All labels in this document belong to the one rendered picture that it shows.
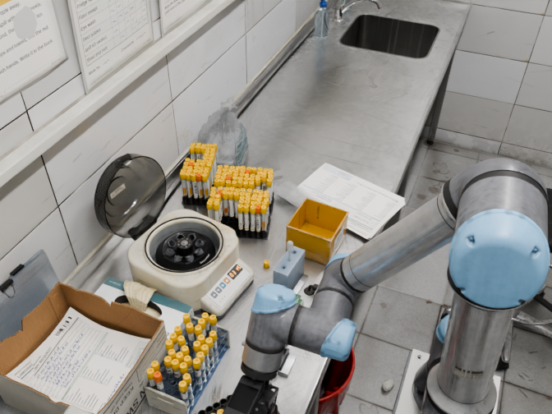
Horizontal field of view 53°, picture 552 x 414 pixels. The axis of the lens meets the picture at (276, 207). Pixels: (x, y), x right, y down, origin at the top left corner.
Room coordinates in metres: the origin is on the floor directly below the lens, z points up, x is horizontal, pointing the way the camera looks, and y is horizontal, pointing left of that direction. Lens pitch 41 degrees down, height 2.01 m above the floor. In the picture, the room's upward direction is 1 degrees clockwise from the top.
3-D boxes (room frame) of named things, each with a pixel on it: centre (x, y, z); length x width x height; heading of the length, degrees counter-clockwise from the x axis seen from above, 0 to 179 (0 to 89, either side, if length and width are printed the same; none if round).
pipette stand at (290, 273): (0.97, -0.04, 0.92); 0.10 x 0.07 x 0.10; 152
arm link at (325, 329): (0.62, -0.09, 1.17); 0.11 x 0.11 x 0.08; 71
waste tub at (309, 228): (1.13, -0.12, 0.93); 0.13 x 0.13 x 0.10; 64
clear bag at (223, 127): (1.53, 0.19, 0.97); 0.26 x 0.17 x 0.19; 173
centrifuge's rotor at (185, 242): (1.01, 0.23, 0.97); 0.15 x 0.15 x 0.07
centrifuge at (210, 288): (1.00, 0.22, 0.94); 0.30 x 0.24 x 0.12; 59
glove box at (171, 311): (0.85, 0.32, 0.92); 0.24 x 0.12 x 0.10; 68
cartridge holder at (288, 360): (0.74, 0.00, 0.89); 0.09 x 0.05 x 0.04; 68
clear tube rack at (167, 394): (0.70, 0.19, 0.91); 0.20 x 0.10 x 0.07; 158
